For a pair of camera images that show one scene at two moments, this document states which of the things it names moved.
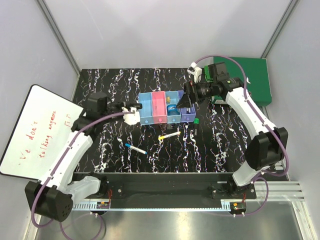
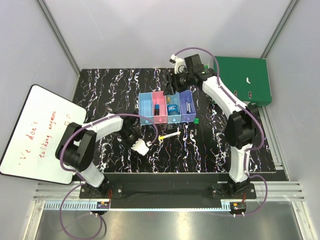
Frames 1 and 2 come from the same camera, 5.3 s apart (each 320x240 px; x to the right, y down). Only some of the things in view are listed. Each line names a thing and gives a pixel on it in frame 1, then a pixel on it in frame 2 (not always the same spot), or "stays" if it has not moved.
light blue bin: x=146 y=111 stays
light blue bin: x=172 y=97 stays
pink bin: x=159 y=107 stays
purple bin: x=184 y=116 stays
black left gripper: x=118 y=105 → x=129 y=145
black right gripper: x=191 y=88 → x=170 y=89
